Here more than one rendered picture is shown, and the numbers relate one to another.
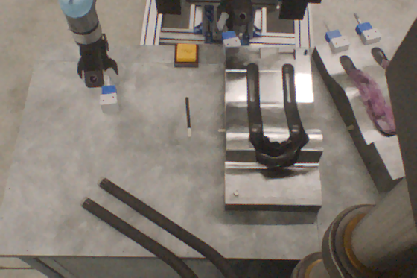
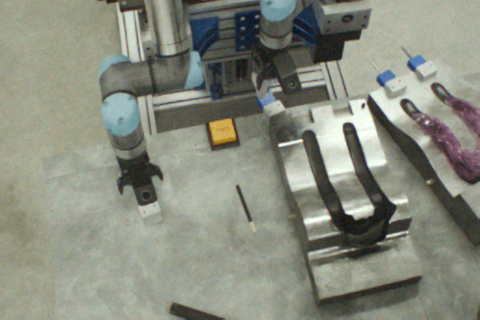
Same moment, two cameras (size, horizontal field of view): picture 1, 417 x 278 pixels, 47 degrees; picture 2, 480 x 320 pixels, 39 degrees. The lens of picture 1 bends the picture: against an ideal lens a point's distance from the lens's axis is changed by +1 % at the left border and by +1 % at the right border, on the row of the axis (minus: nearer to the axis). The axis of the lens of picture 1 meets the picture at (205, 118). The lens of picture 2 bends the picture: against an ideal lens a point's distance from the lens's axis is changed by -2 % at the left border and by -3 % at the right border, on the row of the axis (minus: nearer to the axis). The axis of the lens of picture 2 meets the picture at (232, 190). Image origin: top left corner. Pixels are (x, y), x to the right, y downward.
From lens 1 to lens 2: 0.43 m
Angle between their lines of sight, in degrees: 6
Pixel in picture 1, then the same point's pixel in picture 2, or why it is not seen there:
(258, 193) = (352, 280)
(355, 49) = (413, 89)
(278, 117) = (353, 189)
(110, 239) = not seen: outside the picture
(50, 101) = (77, 226)
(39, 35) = not seen: outside the picture
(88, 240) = not seen: outside the picture
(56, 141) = (101, 271)
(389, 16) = (420, 18)
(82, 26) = (130, 142)
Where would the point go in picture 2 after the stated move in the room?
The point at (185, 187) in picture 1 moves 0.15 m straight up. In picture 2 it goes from (266, 291) to (269, 271)
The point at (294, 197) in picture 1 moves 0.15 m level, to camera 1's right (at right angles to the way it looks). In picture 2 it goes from (392, 273) to (448, 259)
